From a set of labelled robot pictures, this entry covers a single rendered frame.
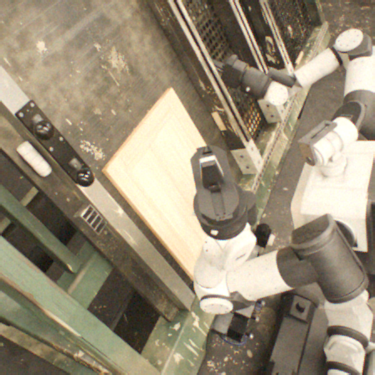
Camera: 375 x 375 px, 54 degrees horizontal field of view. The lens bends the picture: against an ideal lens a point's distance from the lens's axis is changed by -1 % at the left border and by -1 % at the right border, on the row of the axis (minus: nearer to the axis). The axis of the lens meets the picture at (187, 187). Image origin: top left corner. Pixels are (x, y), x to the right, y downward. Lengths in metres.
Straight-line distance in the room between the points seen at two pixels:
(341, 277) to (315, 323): 1.24
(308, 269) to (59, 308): 0.52
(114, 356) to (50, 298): 0.23
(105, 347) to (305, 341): 1.21
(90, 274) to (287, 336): 1.19
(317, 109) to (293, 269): 2.61
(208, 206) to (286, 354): 1.46
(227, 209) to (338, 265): 0.34
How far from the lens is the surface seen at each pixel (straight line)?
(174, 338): 1.15
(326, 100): 3.46
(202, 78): 1.27
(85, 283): 0.99
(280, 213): 2.51
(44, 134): 0.71
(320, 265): 0.79
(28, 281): 0.81
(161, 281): 1.08
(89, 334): 0.92
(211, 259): 0.77
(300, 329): 1.98
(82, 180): 0.75
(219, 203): 0.53
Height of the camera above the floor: 2.00
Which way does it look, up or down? 51 degrees down
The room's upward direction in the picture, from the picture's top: straight up
